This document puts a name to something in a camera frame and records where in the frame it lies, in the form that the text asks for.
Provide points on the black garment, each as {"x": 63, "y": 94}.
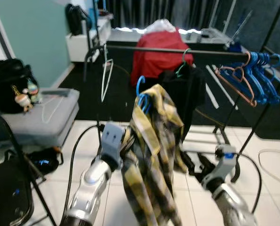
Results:
{"x": 191, "y": 94}

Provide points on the black backpack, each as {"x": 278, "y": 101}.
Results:
{"x": 8, "y": 82}

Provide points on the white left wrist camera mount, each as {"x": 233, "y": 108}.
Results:
{"x": 112, "y": 139}

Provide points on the red fabric cover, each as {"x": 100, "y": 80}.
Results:
{"x": 154, "y": 63}

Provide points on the white plastic bag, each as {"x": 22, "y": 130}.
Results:
{"x": 161, "y": 26}

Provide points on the small teal figure toy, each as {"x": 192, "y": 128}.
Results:
{"x": 33, "y": 89}

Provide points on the green thin hanger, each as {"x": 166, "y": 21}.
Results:
{"x": 183, "y": 59}

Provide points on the white cabinet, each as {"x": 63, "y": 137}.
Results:
{"x": 81, "y": 47}

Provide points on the dark striped curtain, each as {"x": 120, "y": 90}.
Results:
{"x": 144, "y": 12}

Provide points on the black chair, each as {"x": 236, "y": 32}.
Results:
{"x": 8, "y": 197}

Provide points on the blue mop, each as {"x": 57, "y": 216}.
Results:
{"x": 234, "y": 46}

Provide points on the white low table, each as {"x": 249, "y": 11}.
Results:
{"x": 123, "y": 37}

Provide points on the small black bag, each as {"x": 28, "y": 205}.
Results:
{"x": 43, "y": 162}

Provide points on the yellow black plaid shirt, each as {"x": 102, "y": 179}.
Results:
{"x": 154, "y": 141}

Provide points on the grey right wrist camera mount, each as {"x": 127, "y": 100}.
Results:
{"x": 224, "y": 165}

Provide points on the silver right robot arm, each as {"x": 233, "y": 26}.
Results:
{"x": 234, "y": 209}

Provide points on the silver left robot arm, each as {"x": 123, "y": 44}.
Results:
{"x": 90, "y": 183}

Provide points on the black rug white stripes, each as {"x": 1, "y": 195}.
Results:
{"x": 83, "y": 99}

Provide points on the black metal clothes rack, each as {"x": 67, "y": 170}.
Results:
{"x": 125, "y": 46}

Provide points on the copper coloured hanger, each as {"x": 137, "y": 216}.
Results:
{"x": 234, "y": 88}

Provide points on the white device green light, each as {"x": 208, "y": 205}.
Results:
{"x": 215, "y": 35}

